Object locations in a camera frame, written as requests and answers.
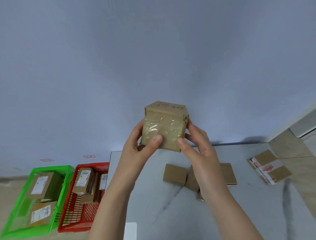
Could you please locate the person's right hand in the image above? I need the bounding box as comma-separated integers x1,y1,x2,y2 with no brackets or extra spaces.
177,120,228,198

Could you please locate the person's left hand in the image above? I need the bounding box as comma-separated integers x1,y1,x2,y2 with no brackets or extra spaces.
116,118,163,185

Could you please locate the pile of brown cardboard boxes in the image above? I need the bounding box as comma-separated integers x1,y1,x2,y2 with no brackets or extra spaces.
163,149,293,201

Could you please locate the small smooth cardboard box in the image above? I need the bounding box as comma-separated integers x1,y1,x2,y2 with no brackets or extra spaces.
98,173,108,196

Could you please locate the small parcel marked 8772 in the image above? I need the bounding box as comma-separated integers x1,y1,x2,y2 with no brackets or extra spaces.
140,101,190,153

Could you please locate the long narrow cardboard box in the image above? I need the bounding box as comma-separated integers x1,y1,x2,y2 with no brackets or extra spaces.
80,172,100,204

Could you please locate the tall parcel with 9777 sticker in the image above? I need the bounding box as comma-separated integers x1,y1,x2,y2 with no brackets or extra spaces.
72,167,94,195

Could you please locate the green plastic basket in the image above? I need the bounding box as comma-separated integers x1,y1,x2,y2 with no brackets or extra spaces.
1,165,75,240

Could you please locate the red plastic basket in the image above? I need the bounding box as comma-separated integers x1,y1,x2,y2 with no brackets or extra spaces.
57,162,110,233

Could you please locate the yellow-taped cardboard box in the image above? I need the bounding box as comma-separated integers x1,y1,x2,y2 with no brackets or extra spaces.
26,200,59,227

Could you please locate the person's right forearm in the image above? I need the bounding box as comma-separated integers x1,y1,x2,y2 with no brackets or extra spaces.
201,189,263,240

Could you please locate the white door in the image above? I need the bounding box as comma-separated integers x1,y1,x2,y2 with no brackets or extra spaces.
301,128,316,158

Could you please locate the grey skirting board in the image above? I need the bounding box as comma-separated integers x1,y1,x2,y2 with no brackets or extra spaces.
0,175,30,183

